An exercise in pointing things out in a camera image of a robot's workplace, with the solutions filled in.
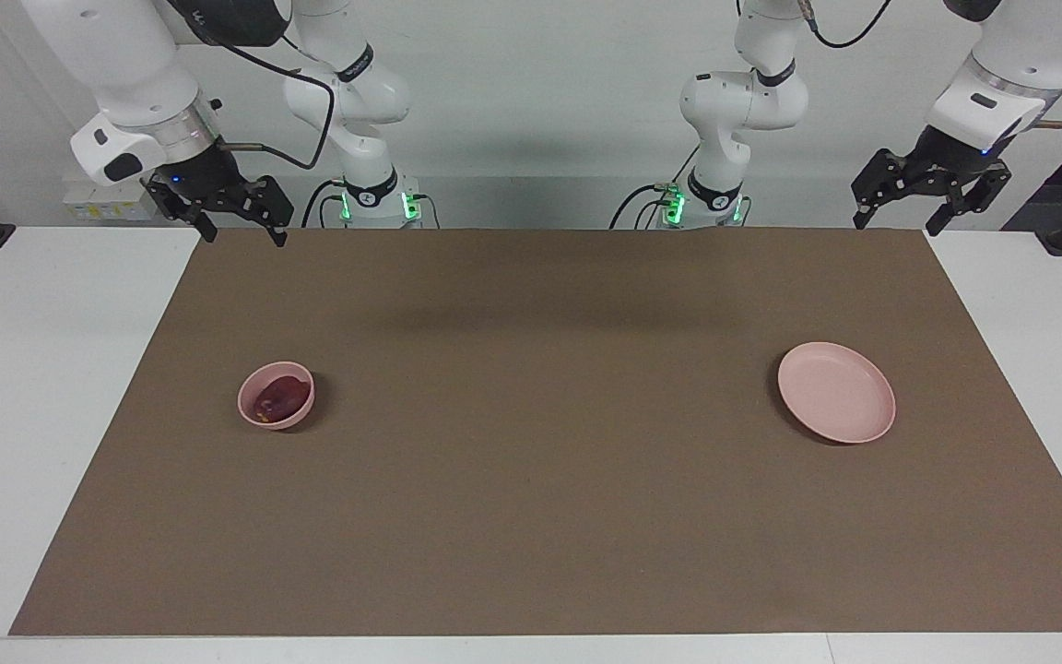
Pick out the white wall socket box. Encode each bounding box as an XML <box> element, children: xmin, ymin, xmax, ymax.
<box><xmin>63</xmin><ymin>180</ymin><xmax>163</xmax><ymax>223</ymax></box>

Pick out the red apple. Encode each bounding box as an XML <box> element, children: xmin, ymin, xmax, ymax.
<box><xmin>252</xmin><ymin>375</ymin><xmax>309</xmax><ymax>421</ymax></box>

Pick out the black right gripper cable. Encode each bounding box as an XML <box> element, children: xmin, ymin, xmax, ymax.
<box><xmin>167</xmin><ymin>0</ymin><xmax>336</xmax><ymax>172</ymax></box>

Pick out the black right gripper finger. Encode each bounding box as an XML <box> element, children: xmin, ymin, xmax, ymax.
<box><xmin>253</xmin><ymin>175</ymin><xmax>295</xmax><ymax>246</ymax></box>
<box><xmin>146</xmin><ymin>180</ymin><xmax>218</xmax><ymax>243</ymax></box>

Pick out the pink plate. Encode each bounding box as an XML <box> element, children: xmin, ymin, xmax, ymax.
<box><xmin>777</xmin><ymin>341</ymin><xmax>897</xmax><ymax>445</ymax></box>

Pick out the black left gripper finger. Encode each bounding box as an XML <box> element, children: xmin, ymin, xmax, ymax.
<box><xmin>852</xmin><ymin>149</ymin><xmax>910</xmax><ymax>229</ymax></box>
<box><xmin>926</xmin><ymin>164</ymin><xmax>1011</xmax><ymax>236</ymax></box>

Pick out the brown table mat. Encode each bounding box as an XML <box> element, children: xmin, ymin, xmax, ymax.
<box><xmin>8</xmin><ymin>228</ymin><xmax>1062</xmax><ymax>637</ymax></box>

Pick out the pink bowl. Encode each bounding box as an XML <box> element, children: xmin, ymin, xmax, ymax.
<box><xmin>237</xmin><ymin>361</ymin><xmax>316</xmax><ymax>432</ymax></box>

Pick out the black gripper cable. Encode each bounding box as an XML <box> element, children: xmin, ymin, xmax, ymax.
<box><xmin>798</xmin><ymin>0</ymin><xmax>1062</xmax><ymax>130</ymax></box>
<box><xmin>167</xmin><ymin>0</ymin><xmax>336</xmax><ymax>172</ymax></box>

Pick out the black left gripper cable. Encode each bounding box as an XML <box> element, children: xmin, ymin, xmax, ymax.
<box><xmin>798</xmin><ymin>0</ymin><xmax>1062</xmax><ymax>130</ymax></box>

